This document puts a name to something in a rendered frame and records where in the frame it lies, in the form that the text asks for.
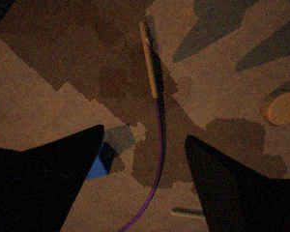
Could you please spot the thin wooden stick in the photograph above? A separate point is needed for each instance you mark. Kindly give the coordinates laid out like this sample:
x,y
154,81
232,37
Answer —
x,y
186,214

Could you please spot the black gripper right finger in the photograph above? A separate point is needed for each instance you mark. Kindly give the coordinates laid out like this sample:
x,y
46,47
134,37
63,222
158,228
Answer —
x,y
234,197

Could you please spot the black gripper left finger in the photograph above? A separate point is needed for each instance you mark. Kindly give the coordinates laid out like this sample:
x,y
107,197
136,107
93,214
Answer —
x,y
40,184

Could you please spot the wooden stick with purple string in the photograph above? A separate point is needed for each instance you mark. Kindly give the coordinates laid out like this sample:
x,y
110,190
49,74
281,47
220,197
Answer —
x,y
155,93

